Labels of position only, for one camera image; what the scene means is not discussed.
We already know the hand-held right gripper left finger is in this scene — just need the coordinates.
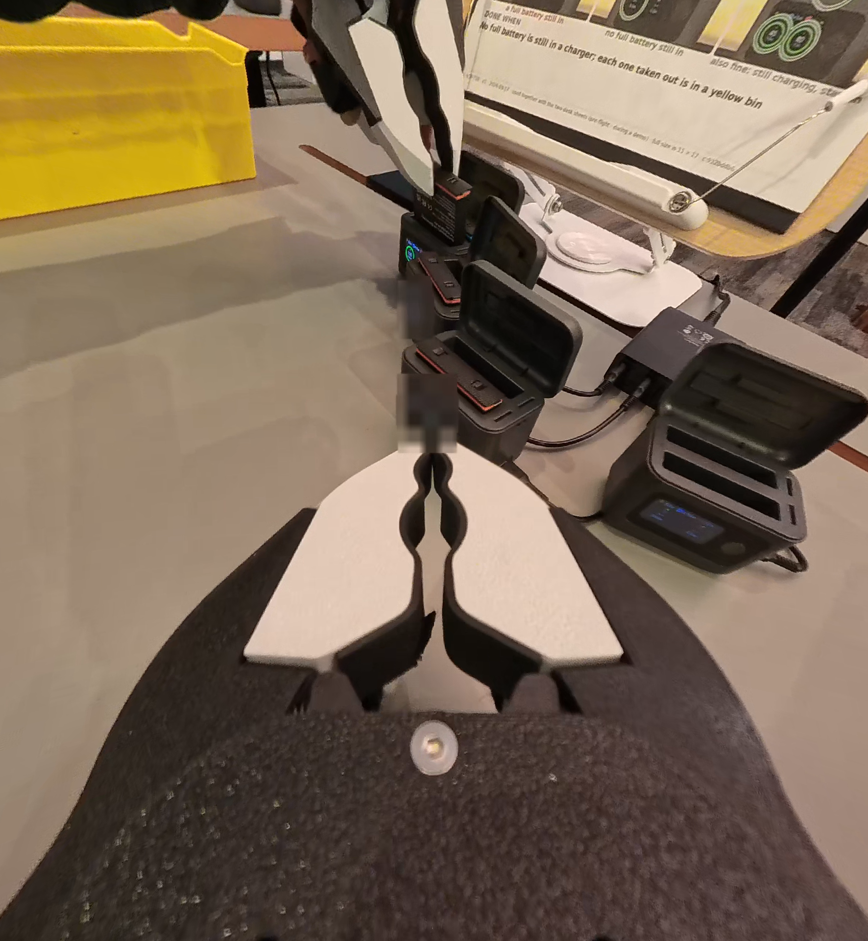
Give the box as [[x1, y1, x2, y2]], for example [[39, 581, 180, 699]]
[[243, 449, 438, 677]]

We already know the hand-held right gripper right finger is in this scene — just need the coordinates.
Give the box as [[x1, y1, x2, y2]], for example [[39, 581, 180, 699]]
[[437, 449, 625, 677]]

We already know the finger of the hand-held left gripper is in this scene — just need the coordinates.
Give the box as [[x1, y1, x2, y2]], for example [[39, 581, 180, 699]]
[[423, 0, 469, 167], [354, 0, 439, 192]]

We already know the red-edged black battery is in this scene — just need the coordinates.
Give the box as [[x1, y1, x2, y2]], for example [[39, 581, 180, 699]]
[[417, 346, 503, 416], [432, 170, 476, 244]]

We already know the black battery charger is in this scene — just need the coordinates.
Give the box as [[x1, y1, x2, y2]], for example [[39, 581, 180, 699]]
[[602, 342, 868, 576], [399, 148, 525, 280], [412, 196, 550, 339], [402, 261, 583, 466]]

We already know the yellow plastic bin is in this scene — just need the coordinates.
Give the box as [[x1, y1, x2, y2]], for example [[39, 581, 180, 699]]
[[0, 12, 259, 229]]

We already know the black usb hub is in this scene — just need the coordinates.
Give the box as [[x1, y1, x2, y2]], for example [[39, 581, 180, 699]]
[[611, 306, 733, 407]]

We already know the person's left forearm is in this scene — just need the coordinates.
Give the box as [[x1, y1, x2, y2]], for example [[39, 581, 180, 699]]
[[0, 0, 229, 22]]

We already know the instruction board on stand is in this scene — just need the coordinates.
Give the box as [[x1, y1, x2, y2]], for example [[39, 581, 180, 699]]
[[464, 0, 868, 195]]

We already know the white stand base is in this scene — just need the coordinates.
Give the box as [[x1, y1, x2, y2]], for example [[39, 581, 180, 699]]
[[515, 177, 717, 386]]

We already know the wooden sign board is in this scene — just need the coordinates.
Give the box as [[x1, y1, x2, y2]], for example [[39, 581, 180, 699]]
[[464, 0, 868, 266]]

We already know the black metal stand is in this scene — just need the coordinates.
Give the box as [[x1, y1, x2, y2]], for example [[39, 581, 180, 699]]
[[770, 148, 868, 320]]

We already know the thin metal wire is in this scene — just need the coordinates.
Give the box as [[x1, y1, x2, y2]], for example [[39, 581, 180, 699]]
[[692, 74, 868, 208]]

